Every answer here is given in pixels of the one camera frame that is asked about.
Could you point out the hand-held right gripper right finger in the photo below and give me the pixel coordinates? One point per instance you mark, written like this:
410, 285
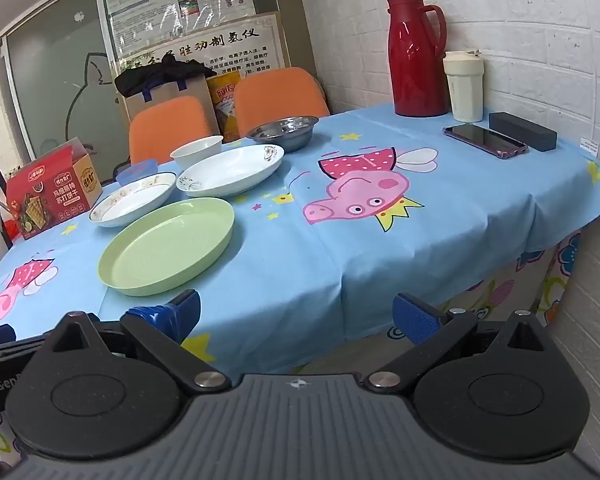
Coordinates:
415, 317

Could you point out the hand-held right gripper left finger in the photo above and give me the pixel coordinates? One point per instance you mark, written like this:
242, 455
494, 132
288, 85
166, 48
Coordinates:
180, 311

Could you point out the green plastic plate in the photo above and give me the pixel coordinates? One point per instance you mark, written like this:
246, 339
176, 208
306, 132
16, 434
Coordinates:
165, 247

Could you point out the small white floral-rim plate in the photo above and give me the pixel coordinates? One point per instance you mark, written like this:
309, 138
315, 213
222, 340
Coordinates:
130, 202

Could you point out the large white oval plate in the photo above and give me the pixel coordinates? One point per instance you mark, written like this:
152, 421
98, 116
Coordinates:
230, 170

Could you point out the stainless steel bowl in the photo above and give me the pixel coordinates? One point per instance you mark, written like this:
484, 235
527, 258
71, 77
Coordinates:
285, 132

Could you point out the blue cartoon pig tablecloth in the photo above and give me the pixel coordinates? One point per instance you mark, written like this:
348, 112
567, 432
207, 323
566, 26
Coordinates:
430, 240

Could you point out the red cracker box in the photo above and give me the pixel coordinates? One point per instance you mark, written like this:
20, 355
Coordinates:
50, 200

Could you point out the blue plastic bowl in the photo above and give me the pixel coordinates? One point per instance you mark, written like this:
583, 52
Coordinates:
135, 172

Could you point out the white ceramic bowl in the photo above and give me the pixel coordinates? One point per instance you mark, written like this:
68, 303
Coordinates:
195, 152

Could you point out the orange chair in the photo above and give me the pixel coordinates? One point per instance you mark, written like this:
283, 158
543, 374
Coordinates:
275, 92
170, 125

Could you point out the black rectangular box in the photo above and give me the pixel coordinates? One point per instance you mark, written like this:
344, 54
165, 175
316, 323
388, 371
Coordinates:
525, 132

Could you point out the yellow snack bag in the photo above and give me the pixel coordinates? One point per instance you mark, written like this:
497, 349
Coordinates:
225, 95

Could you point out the brown paper bag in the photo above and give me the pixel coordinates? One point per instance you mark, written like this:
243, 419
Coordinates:
200, 90

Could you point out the cream tumbler cup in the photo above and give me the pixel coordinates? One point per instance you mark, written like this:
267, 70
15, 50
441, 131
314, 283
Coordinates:
462, 95

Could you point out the black cloth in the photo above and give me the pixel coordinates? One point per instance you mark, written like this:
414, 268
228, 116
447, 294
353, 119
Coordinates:
155, 77

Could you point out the red thermos jug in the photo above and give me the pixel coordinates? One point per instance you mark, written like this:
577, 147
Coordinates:
415, 60

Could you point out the frosted glass partition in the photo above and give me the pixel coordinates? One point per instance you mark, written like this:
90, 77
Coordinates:
45, 75

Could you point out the calligraphy poster board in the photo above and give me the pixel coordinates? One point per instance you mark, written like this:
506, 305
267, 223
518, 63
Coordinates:
240, 45

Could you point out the green-bordered wall poster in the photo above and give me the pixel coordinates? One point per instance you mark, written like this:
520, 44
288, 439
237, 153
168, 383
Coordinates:
140, 0

